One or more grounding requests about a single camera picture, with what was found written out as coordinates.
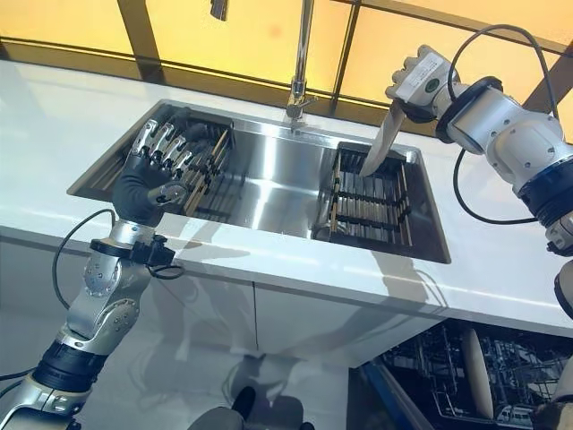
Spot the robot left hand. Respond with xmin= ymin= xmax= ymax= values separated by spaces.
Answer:
xmin=111 ymin=111 xmax=216 ymax=228

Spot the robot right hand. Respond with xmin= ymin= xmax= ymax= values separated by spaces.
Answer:
xmin=384 ymin=44 xmax=462 ymax=123

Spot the cream ceramic plate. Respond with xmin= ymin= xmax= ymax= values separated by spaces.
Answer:
xmin=462 ymin=326 xmax=496 ymax=421
xmin=359 ymin=99 xmax=406 ymax=177

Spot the dishwasher door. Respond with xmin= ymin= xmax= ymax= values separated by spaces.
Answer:
xmin=359 ymin=357 xmax=433 ymax=430

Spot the black sink drying rack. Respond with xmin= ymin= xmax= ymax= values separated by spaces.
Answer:
xmin=88 ymin=112 xmax=236 ymax=221
xmin=328 ymin=142 xmax=415 ymax=248

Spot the chrome gooseneck faucet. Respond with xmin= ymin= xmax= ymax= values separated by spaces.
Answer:
xmin=208 ymin=0 xmax=321 ymax=125

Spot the stainless steel sink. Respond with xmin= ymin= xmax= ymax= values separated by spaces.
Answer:
xmin=65 ymin=99 xmax=452 ymax=264

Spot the white glossy cabinet door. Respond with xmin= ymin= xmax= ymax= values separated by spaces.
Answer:
xmin=0 ymin=257 xmax=261 ymax=430
xmin=252 ymin=280 xmax=443 ymax=371

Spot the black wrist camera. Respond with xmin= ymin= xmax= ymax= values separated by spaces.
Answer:
xmin=132 ymin=234 xmax=177 ymax=266

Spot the short black camera cable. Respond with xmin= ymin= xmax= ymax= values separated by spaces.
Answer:
xmin=147 ymin=263 xmax=186 ymax=280

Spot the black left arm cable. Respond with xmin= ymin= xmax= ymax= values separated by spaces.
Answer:
xmin=51 ymin=208 xmax=119 ymax=311

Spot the wire dishwasher rack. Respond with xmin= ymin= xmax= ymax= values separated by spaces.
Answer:
xmin=379 ymin=322 xmax=573 ymax=430

